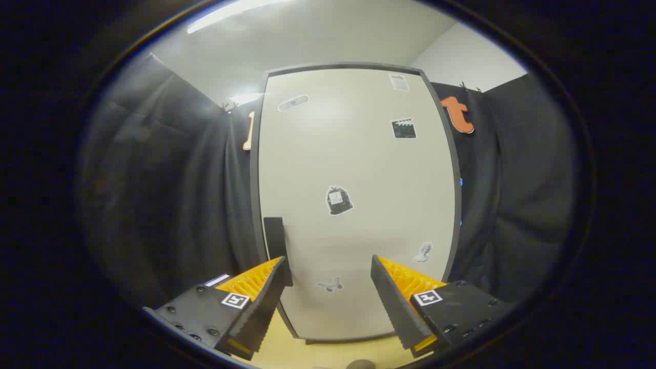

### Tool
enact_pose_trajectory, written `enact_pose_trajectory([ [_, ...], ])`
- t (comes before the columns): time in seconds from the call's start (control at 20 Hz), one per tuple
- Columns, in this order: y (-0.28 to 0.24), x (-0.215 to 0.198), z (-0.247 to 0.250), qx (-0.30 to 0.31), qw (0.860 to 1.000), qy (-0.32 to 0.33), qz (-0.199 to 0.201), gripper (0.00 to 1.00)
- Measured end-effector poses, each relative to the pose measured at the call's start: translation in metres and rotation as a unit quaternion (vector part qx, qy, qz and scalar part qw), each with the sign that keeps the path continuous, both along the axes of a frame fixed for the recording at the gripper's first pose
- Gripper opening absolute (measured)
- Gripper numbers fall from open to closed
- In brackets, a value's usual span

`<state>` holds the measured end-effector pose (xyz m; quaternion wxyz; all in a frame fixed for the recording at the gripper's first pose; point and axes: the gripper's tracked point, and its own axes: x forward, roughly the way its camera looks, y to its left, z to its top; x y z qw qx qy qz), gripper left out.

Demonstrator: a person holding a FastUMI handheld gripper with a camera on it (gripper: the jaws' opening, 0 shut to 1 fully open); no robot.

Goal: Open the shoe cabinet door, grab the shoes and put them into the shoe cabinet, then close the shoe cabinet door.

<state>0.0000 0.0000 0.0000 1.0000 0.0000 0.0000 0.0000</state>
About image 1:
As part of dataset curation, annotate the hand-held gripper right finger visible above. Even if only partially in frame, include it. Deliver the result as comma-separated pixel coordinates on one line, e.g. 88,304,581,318
370,255,516,358

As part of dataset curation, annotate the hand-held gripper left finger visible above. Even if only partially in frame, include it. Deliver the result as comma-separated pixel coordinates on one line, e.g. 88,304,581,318
142,256,294,361

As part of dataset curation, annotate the black door handle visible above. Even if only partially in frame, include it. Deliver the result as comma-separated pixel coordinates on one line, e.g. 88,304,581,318
263,217,289,264

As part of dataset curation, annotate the grey shoe cabinet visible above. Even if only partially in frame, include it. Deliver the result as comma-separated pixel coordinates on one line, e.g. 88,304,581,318
250,63,462,345

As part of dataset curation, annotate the white shoe cabinet door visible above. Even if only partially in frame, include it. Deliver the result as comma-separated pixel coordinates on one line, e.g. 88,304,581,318
258,68,457,340

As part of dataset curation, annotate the black backdrop cloth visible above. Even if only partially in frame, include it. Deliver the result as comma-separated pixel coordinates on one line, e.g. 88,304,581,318
77,51,575,308

